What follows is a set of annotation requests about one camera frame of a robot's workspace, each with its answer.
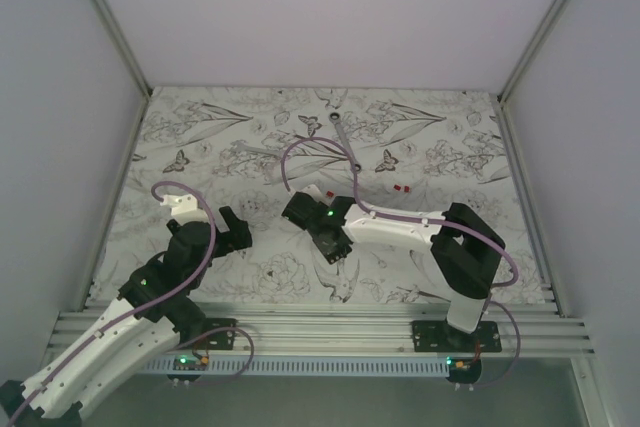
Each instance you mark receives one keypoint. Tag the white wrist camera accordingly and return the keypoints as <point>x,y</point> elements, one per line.
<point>184,209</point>
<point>314,192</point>

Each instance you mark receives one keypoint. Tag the black mounting plate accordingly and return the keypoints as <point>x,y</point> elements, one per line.
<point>215,334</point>
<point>439,337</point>

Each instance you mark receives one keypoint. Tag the clear plastic fuse cover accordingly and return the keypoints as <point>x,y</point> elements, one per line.
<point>271,172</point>

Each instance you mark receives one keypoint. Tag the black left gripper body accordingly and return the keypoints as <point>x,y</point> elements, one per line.
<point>228,241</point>

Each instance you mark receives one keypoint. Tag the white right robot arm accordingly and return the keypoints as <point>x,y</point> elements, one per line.
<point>466,251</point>

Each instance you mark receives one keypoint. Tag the aluminium frame post right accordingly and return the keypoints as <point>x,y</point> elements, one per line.
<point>540,35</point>

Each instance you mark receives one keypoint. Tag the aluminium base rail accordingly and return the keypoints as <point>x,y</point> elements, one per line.
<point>385,329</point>

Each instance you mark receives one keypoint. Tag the white slotted cable duct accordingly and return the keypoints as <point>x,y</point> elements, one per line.
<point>332,366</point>

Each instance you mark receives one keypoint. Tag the black fuse box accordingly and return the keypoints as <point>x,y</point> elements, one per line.
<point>333,250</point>

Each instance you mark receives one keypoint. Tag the silver ratchet wrench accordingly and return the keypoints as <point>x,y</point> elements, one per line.
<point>335,119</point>

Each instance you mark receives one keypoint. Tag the aluminium frame post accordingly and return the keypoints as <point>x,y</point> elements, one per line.
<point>122,46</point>
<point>540,35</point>

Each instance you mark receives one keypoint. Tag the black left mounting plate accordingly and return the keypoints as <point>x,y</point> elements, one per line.
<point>215,334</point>

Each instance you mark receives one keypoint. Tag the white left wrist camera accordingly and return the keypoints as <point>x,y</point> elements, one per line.
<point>184,209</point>

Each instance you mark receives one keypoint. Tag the aluminium frame post left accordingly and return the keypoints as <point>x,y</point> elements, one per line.
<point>122,46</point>

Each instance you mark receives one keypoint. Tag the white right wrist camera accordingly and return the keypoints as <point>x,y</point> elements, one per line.
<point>314,192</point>

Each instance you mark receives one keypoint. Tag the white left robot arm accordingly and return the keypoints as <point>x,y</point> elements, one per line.
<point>151,315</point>

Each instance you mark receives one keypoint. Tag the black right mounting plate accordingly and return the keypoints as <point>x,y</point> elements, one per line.
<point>439,337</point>

